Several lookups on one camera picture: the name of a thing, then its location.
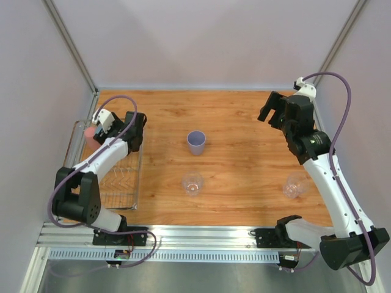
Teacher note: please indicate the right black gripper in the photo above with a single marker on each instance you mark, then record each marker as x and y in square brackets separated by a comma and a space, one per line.
[278, 110]

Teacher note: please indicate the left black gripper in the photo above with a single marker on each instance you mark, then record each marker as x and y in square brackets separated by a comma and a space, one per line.
[117, 123]

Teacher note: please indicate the pink plastic cup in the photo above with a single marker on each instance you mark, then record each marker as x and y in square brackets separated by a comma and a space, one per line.
[90, 141]

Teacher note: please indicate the purple plastic cup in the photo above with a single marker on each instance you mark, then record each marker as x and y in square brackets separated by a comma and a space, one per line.
[196, 142]

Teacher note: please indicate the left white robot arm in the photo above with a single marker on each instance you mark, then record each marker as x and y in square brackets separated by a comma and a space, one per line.
[76, 195]

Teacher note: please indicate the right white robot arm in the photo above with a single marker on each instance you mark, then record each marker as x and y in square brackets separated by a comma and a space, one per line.
[352, 238]

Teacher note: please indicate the clear glass cup right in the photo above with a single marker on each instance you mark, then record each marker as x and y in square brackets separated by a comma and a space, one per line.
[296, 185]

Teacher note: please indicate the clear glass cup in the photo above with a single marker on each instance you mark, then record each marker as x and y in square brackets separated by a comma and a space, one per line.
[296, 185]
[192, 183]

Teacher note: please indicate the clear glass cup centre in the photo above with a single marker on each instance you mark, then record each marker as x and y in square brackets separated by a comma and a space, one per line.
[192, 183]

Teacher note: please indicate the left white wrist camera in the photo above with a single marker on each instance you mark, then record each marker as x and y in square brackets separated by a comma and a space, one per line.
[103, 118]

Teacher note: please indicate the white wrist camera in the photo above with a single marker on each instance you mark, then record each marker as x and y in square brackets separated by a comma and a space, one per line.
[304, 88]
[103, 118]

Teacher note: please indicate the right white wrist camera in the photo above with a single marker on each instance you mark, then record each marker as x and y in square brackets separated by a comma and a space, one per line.
[304, 88]

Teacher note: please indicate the wire dish rack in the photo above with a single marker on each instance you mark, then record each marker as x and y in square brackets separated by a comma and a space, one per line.
[119, 188]

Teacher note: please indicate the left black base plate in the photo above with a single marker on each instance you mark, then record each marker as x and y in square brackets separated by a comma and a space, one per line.
[126, 236]

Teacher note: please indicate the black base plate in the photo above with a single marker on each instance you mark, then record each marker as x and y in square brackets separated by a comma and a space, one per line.
[126, 236]
[268, 238]

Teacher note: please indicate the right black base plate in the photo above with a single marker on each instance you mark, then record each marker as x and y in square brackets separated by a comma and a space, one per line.
[268, 238]

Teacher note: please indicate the aluminium front rail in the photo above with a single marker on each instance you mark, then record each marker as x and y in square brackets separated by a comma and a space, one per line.
[170, 237]

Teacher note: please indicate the slotted cable duct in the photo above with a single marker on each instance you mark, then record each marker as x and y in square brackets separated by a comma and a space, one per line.
[268, 257]

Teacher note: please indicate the right aluminium frame post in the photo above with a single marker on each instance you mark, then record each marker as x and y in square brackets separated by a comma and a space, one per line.
[351, 20]

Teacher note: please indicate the aluminium frame post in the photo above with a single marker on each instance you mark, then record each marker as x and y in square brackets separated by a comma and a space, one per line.
[61, 27]
[351, 20]

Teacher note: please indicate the left aluminium frame post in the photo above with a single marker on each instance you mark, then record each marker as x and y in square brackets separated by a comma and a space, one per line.
[61, 27]

